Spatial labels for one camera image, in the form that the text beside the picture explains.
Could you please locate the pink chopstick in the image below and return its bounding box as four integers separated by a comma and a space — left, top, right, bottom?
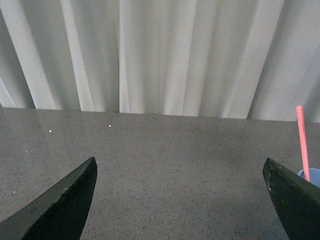
296, 105, 311, 182

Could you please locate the white curtain left panel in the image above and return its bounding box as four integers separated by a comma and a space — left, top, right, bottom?
0, 0, 320, 123

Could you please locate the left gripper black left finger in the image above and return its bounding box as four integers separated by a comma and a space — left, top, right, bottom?
0, 157, 98, 240

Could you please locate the blue cup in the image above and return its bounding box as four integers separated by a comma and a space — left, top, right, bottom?
298, 168, 320, 188

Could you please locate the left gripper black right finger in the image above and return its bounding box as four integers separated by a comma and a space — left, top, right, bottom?
262, 158, 320, 240

